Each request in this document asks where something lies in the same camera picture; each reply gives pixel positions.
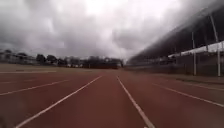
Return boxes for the dark low building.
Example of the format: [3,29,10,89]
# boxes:
[81,59,120,70]

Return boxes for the red running track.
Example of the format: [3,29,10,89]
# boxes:
[0,68,224,128]

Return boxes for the row of trees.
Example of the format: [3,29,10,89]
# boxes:
[0,49,124,69]

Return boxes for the grandstand building with roof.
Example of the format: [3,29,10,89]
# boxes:
[125,0,224,78]

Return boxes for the pale grass field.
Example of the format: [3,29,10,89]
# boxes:
[0,63,101,74]

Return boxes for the grey paved strip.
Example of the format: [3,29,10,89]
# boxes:
[146,72,224,86]

